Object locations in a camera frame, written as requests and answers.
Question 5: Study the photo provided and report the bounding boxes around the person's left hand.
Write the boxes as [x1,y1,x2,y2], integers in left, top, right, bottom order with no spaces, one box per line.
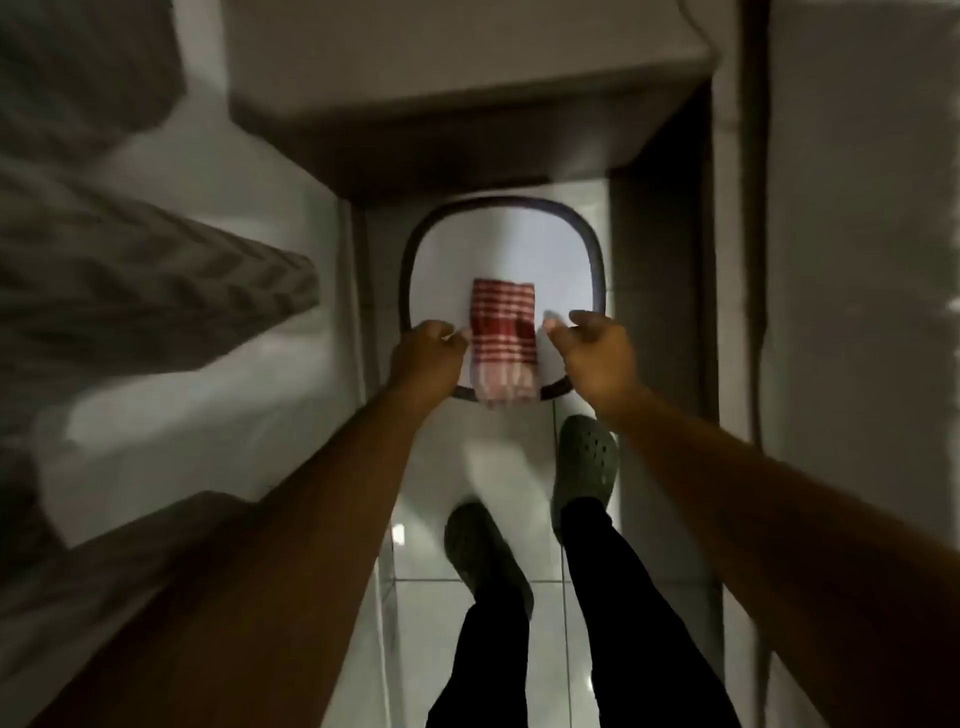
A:
[386,320,472,410]

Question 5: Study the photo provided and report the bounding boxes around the person's right hand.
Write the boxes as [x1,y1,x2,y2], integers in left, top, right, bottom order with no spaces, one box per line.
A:
[543,309,643,418]

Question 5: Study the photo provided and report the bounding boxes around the red checked cloth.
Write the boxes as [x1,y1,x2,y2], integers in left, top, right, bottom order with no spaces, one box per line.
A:
[458,277,543,410]

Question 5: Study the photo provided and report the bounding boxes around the person's right forearm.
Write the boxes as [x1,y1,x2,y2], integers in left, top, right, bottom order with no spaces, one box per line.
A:
[599,401,960,728]

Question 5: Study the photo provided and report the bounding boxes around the person's left forearm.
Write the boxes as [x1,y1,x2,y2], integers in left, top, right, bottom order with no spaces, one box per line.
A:
[29,386,421,728]

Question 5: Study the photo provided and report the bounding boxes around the person's left dark green clog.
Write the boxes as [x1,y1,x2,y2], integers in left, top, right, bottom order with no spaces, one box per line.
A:
[442,502,535,620]

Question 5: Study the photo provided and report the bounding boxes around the person's black trousers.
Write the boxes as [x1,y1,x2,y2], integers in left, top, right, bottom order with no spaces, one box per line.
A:
[425,494,744,728]

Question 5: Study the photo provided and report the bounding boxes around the white tray with dark rim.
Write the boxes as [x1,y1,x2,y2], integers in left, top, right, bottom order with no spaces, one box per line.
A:
[397,196,607,404]

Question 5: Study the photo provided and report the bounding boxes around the grey staircase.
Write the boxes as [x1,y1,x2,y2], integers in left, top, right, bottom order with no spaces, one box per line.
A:
[0,0,324,676]

